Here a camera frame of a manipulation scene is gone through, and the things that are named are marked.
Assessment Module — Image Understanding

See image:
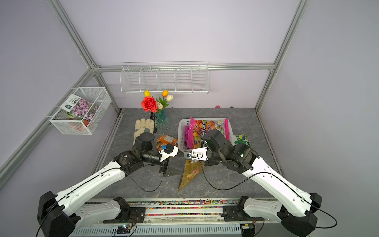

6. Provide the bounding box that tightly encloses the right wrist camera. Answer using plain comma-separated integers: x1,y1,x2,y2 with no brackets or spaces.
184,147,208,162

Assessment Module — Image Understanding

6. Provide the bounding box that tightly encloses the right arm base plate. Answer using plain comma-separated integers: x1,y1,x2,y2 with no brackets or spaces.
221,205,256,222

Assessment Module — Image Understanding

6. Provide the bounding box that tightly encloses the purple flower seed packet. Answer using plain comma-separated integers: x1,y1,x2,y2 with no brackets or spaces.
60,94,99,122

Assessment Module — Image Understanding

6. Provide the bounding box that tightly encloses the pink fruit candy bag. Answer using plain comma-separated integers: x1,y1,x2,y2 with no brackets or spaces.
181,118,232,149

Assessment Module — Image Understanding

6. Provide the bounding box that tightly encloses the glass vase with flowers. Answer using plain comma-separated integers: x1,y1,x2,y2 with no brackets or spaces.
141,90,173,129

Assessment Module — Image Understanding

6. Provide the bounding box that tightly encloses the orange white snack packet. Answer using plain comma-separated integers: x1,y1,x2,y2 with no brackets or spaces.
156,134,178,151

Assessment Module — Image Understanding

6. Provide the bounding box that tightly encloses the white wire side basket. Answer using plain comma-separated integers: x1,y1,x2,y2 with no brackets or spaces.
49,87,111,135

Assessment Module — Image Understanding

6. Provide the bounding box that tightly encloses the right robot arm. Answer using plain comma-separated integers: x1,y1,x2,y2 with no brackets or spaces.
193,143,322,237

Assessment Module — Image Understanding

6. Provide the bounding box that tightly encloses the aluminium mounting rail frame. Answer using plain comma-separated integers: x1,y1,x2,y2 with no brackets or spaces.
69,197,295,237

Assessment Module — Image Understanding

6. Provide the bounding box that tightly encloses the green candy packet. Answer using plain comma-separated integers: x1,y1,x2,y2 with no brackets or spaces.
234,134,251,146

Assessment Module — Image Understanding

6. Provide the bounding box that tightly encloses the cream work glove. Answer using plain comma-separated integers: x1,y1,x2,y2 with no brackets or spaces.
133,118,155,143

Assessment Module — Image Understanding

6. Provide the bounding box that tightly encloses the white wire wall shelf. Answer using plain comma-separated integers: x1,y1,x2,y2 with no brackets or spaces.
119,61,210,94

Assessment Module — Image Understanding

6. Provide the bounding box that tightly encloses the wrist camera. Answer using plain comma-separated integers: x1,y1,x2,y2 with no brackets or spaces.
184,147,208,162
159,144,179,162

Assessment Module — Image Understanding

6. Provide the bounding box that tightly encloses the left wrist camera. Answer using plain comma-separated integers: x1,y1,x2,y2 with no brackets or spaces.
159,144,179,162

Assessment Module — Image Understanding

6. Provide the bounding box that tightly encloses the white plastic basket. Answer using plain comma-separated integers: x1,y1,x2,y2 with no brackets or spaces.
178,118,236,153

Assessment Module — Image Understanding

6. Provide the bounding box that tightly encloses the gold candy bag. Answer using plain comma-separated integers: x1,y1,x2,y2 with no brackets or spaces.
178,160,204,191

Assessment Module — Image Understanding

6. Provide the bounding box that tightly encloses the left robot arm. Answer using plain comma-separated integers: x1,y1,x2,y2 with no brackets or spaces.
37,144,184,237

